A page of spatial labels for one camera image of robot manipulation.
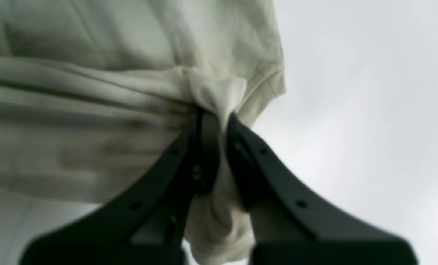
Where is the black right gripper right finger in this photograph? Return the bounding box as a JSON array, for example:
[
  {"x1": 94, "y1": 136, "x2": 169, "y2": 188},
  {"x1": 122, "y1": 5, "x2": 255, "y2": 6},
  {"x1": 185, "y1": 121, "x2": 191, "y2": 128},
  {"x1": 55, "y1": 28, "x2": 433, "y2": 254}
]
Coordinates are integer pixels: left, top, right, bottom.
[{"x1": 226, "y1": 113, "x2": 418, "y2": 265}]

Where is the beige t-shirt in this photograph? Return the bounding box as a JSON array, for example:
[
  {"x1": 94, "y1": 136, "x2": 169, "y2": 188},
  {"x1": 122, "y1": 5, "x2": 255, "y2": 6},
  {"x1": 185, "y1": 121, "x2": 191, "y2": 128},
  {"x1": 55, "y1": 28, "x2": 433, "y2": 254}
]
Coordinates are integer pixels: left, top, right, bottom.
[{"x1": 0, "y1": 0, "x2": 285, "y2": 265}]

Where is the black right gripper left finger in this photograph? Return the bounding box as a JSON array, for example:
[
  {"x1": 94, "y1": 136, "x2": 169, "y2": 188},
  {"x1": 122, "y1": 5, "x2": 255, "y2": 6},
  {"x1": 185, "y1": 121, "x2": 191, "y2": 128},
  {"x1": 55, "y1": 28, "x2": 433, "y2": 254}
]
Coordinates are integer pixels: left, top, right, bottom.
[{"x1": 20, "y1": 110, "x2": 220, "y2": 265}]

